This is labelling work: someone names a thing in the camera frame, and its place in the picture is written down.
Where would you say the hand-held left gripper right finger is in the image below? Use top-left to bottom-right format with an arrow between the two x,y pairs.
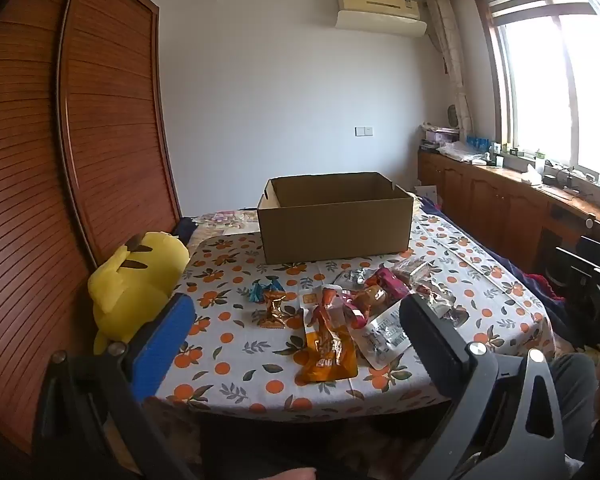
399,294 -> 576,480

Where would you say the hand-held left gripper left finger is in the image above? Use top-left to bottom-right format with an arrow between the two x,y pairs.
32,292 -> 197,480

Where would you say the clear red-print snack packet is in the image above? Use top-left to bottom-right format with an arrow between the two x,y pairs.
412,272 -> 458,311

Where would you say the white barcode snack packet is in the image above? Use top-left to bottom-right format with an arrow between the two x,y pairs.
347,305 -> 411,371

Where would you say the clear sesame bar packet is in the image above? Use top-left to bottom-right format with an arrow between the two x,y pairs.
392,255 -> 433,281

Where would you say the white orange snack pouch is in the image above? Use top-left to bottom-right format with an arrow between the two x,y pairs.
300,284 -> 348,333

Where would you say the brown cardboard box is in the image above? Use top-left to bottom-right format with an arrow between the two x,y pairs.
256,171 -> 415,265

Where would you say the yellow plush toy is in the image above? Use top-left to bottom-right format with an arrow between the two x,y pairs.
87,231 -> 191,356

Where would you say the magenta snack packet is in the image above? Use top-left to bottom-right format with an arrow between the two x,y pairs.
372,267 -> 411,301

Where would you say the orange-print tablecloth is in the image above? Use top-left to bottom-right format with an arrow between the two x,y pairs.
172,212 -> 556,423

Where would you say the brown round snack packet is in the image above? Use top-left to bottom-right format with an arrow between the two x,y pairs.
352,285 -> 388,316

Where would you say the silver snack packet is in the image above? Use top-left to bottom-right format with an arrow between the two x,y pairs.
332,267 -> 376,291

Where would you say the blue candy packet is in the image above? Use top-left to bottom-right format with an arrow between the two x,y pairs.
248,280 -> 286,303

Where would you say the gold brown candy packet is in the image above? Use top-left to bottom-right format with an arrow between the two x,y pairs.
256,292 -> 293,330

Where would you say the floral bedding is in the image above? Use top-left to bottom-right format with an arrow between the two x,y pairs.
187,210 -> 261,241

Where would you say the dark blue blanket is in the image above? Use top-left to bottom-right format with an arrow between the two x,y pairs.
420,195 -> 448,218

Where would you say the person's grey-trousered leg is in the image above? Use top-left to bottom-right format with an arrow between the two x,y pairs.
545,352 -> 600,461

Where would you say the long wooden cabinet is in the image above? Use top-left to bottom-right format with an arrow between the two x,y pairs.
417,147 -> 600,271

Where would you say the black chair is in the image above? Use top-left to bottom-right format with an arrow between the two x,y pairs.
545,235 -> 600,346

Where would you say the clear plastic bag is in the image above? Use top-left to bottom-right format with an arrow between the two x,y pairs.
437,140 -> 481,163

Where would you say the stack of pale boxes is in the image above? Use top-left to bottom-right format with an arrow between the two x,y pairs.
420,125 -> 461,150

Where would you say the wooden louvred wardrobe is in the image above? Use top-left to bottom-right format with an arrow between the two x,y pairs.
0,0 -> 183,456

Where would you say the pale curtain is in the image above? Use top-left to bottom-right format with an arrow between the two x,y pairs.
426,0 -> 473,141

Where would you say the wooden-framed window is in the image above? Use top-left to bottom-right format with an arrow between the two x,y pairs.
472,0 -> 600,196

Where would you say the cream air conditioner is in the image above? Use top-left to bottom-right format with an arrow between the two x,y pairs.
334,0 -> 427,37

